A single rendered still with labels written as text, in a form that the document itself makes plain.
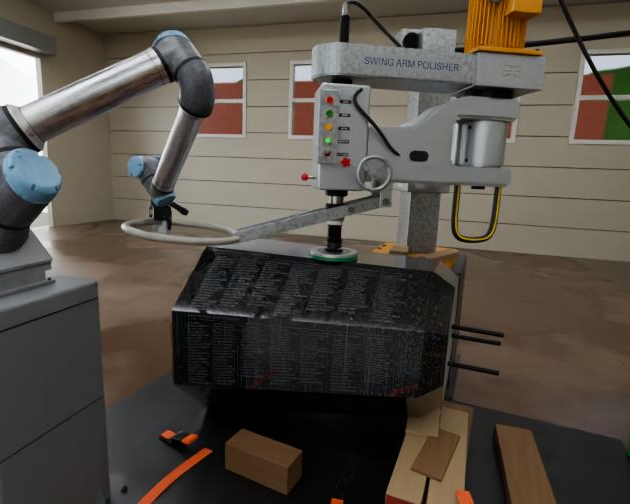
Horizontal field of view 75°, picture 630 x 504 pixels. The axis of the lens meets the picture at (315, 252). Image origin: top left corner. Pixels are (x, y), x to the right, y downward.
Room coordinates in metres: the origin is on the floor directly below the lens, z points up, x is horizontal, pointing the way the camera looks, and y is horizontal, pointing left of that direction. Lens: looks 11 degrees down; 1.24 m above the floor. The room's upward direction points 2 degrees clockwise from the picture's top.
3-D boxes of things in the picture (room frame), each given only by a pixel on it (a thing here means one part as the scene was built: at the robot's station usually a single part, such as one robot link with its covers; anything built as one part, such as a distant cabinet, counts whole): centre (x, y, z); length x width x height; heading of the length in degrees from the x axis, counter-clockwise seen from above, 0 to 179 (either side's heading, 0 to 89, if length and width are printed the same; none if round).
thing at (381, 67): (1.88, -0.43, 1.66); 0.96 x 0.25 x 0.17; 98
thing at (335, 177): (1.84, -0.16, 1.37); 0.36 x 0.22 x 0.45; 98
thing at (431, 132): (1.87, -0.47, 1.35); 0.74 x 0.23 x 0.49; 98
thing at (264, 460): (1.50, 0.18, 0.07); 0.30 x 0.12 x 0.12; 64
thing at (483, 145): (1.93, -0.74, 1.39); 0.19 x 0.19 x 0.20
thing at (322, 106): (1.71, -0.03, 1.42); 0.08 x 0.03 x 0.28; 98
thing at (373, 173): (1.73, -0.22, 1.25); 0.15 x 0.10 x 0.15; 98
